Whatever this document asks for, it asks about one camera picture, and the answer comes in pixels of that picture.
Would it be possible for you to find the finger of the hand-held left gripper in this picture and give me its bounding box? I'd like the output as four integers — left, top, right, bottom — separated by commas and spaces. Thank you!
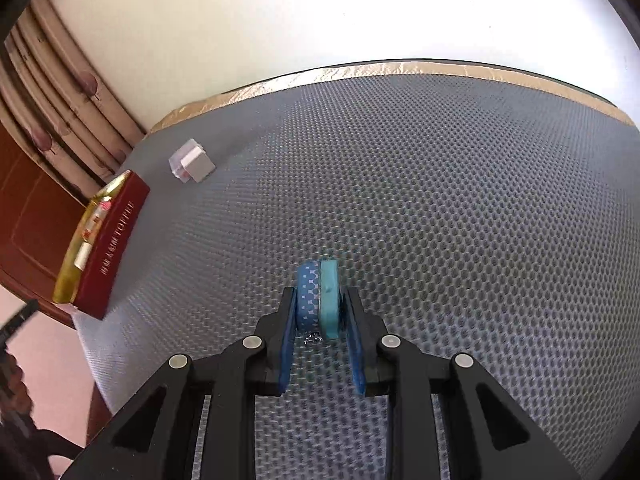
0, 300, 41, 347

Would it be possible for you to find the brown wooden door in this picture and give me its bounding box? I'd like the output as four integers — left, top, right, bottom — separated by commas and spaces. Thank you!
0, 125, 97, 311

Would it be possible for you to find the white box with zigzag print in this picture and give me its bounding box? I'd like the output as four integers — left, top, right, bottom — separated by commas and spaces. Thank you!
180, 144, 217, 184

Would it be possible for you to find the grey honeycomb mat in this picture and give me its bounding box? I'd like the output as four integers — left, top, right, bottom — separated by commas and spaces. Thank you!
75, 72, 640, 480

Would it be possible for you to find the red and gold tin box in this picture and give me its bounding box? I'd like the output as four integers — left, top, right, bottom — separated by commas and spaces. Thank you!
52, 170, 151, 320

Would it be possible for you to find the clear case with pink insert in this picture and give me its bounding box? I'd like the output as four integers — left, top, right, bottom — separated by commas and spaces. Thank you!
168, 139, 201, 181

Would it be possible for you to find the small blue cartoon tin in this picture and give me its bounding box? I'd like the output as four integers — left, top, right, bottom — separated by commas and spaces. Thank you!
296, 258, 348, 346

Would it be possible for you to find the patterned curtain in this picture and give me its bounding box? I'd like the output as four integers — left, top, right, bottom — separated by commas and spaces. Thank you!
0, 0, 147, 202

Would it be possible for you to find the gold foil cloth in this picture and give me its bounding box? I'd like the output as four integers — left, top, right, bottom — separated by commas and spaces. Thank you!
147, 59, 637, 133

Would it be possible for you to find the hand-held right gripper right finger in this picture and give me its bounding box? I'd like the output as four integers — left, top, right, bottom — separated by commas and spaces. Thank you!
341, 288, 582, 480

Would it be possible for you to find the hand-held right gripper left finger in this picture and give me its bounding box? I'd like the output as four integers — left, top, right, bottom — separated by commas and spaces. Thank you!
62, 287, 299, 480

